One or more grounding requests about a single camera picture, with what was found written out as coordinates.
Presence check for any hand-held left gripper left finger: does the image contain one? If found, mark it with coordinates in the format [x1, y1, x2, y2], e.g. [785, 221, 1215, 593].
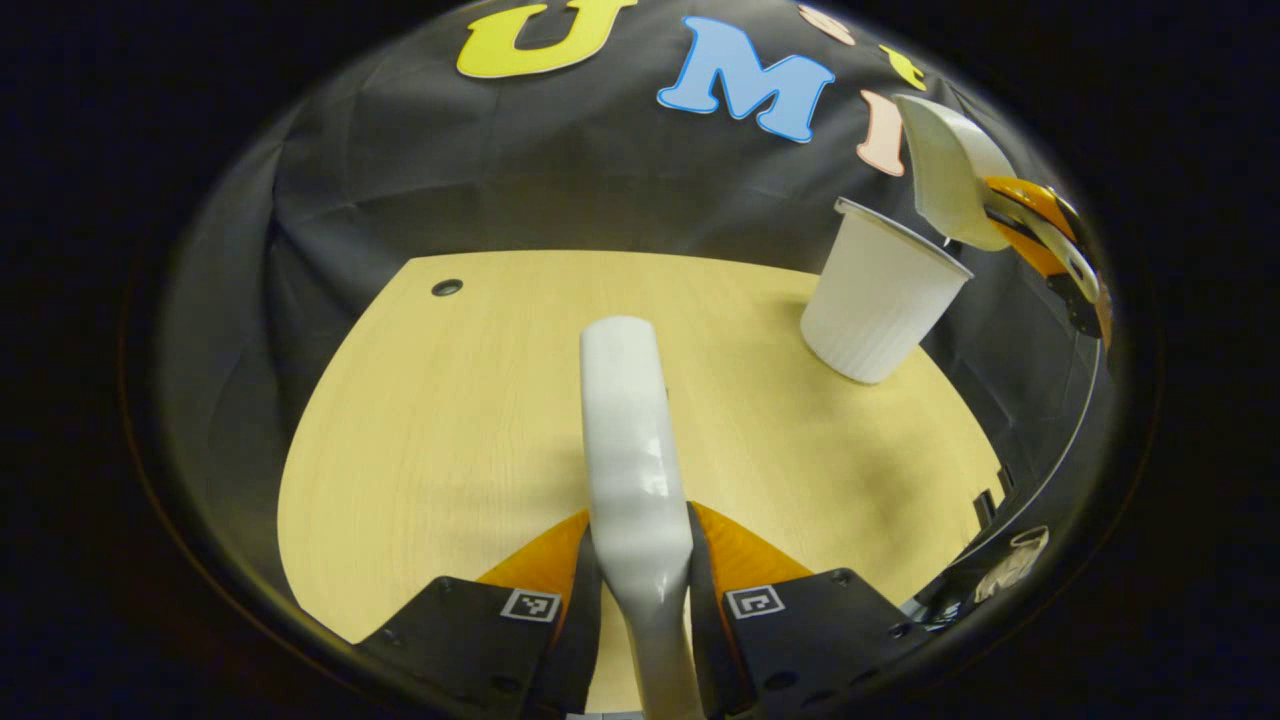
[350, 510, 604, 719]

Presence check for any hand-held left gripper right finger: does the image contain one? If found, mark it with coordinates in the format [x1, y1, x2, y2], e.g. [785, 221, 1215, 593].
[685, 500, 936, 720]

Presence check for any small white dustpan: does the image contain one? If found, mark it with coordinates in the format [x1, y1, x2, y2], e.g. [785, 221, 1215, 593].
[893, 93, 1103, 304]

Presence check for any white ribbed garbage bin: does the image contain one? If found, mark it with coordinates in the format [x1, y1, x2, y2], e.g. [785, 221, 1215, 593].
[800, 197, 974, 385]

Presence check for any light wooden desktop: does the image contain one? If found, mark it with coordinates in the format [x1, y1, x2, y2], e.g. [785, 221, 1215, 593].
[277, 250, 1006, 713]

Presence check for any black backdrop cloth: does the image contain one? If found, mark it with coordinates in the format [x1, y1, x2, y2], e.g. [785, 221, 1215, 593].
[160, 0, 1121, 621]

